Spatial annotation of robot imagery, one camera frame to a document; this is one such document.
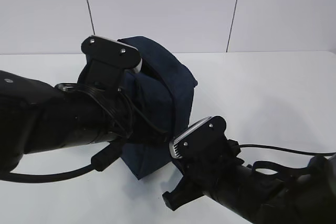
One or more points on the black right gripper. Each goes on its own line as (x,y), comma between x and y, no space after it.
(219,182)

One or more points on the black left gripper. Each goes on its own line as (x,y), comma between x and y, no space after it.
(140,129)

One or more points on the dark navy fabric lunch bag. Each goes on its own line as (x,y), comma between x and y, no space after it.
(163,90)

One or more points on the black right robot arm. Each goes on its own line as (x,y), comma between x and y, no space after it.
(265,192)

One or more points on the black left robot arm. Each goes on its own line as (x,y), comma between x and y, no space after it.
(37,117)

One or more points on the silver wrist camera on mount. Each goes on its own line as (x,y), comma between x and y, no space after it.
(205,140)

